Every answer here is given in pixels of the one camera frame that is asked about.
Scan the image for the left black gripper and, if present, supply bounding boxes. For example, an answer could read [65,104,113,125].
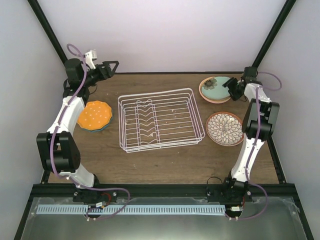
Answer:
[81,61,119,88]

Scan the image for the green floral plate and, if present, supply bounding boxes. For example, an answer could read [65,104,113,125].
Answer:
[201,76,232,100]

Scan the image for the beige bear plate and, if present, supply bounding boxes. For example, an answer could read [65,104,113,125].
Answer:
[198,78,232,103]

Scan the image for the flower pattern brown-rim plate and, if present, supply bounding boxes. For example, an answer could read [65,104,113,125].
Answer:
[205,111,244,147]

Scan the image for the orange dotted plate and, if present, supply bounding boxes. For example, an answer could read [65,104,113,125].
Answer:
[77,100,113,130]

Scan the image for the teal dotted plate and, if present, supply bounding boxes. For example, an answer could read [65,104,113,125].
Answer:
[81,116,113,133]

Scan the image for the pink bear plate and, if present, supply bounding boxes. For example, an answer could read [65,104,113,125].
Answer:
[203,97,231,104]

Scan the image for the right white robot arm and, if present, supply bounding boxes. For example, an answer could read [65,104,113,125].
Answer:
[222,66,280,202]

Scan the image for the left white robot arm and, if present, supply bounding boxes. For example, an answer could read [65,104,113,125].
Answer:
[36,58,119,202]

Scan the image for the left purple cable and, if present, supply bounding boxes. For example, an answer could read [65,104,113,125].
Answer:
[50,43,131,221]

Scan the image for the white wire dish rack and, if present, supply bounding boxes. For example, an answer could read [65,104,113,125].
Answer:
[118,88,206,153]

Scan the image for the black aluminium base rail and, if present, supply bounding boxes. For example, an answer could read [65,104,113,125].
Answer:
[32,183,296,201]

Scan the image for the black enclosure frame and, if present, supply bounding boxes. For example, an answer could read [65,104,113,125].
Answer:
[14,0,314,240]

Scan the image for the light blue slotted cable duct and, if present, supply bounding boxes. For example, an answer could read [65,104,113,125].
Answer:
[36,204,226,216]

